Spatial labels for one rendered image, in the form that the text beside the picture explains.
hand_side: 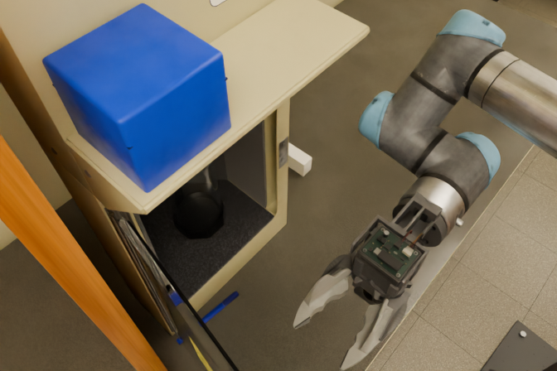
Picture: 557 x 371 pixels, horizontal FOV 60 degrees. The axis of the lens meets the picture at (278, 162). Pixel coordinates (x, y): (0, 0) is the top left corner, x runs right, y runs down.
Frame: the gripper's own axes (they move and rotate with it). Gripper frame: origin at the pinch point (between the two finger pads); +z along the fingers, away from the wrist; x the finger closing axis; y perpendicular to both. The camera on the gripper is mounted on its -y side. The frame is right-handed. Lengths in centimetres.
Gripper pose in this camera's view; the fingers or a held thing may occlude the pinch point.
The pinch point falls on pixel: (322, 341)
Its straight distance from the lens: 59.1
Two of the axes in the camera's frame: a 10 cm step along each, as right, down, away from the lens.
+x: 7.4, 5.4, -4.0
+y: 0.0, -6.0, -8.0
